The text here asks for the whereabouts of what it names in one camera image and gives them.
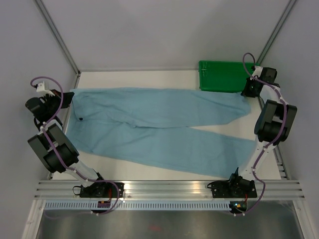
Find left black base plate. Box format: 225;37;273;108
78;182;125;198

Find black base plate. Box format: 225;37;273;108
78;182;125;198
207;181;257;199

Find aluminium mounting rail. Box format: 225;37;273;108
34;180;305;201

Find right aluminium frame post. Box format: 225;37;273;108
257;0;298;65

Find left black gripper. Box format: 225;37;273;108
43;90;74;116

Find left aluminium frame post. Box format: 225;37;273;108
33;0;81;76

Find aluminium frame post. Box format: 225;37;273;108
257;0;298;65
33;0;81;76

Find light blue trousers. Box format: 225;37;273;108
67;88;256;177

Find white slotted cable duct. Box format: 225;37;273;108
45;200;230;211

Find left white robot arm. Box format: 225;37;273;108
25;76;109;198

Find green plastic tray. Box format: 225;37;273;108
198;60;249;93

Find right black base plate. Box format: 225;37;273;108
207;181;257;199

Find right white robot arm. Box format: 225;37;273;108
227;66;297;197

